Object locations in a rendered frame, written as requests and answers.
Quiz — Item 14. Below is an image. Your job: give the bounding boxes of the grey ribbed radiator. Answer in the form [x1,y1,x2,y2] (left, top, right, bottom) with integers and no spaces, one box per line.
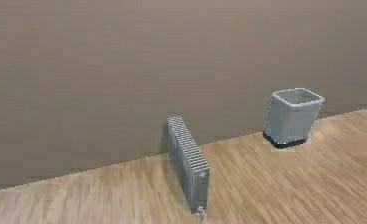
[166,116,212,222]

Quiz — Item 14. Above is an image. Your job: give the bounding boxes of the grey square trash can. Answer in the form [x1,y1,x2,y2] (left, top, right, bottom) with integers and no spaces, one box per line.
[261,87,326,149]

